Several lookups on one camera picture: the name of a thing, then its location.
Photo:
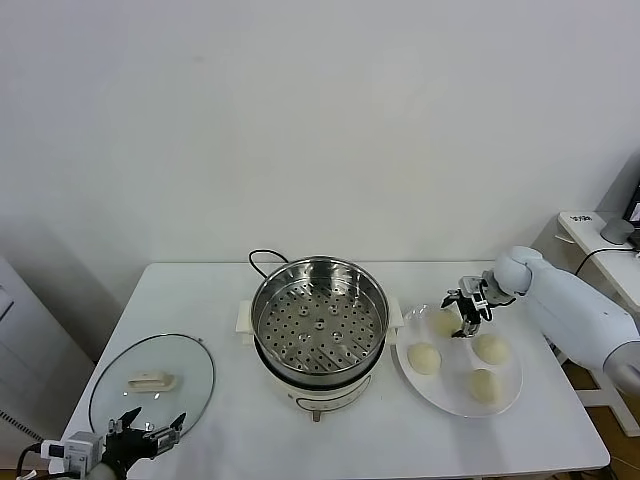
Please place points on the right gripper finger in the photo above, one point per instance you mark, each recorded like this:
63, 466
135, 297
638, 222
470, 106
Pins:
451, 299
467, 327

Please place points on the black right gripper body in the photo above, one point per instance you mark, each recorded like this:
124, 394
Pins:
475, 305

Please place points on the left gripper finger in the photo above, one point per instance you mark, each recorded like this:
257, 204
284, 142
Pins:
131, 417
167, 437

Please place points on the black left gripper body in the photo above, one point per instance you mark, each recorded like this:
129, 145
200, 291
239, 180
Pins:
127, 445

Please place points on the white steamed baozi bun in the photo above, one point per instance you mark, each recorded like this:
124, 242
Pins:
442, 324
424, 359
484, 386
491, 349

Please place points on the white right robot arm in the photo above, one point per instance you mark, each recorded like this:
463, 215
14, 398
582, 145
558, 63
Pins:
565, 305

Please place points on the perforated stainless steel steamer basket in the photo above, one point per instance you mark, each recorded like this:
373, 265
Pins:
320, 325

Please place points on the white round plate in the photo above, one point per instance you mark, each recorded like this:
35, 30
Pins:
450, 395

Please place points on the white cabinet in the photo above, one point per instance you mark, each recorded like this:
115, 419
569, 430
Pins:
30, 350

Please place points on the white side desk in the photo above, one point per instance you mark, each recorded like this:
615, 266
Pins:
585, 235

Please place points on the grey rounded desk object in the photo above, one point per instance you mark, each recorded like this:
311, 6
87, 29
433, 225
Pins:
616, 231

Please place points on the grey computer monitor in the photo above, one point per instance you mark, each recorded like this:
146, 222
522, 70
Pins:
620, 185

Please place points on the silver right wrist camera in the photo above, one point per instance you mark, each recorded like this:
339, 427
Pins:
470, 285

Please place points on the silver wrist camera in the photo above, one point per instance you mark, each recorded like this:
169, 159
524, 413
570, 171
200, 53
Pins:
470, 285
82, 447

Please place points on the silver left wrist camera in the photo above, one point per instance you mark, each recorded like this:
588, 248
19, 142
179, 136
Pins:
82, 447

